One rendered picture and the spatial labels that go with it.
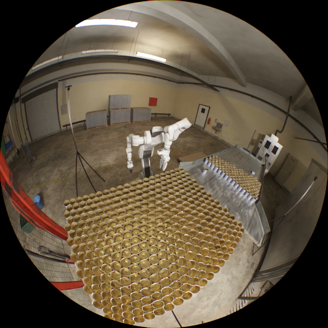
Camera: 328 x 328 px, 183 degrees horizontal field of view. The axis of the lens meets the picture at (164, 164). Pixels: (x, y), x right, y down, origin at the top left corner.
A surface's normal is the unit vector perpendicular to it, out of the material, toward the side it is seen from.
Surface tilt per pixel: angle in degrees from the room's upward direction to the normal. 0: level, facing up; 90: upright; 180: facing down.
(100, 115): 89
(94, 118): 91
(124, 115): 92
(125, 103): 91
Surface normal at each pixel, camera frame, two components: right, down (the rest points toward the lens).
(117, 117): 0.59, 0.55
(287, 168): -0.81, 0.24
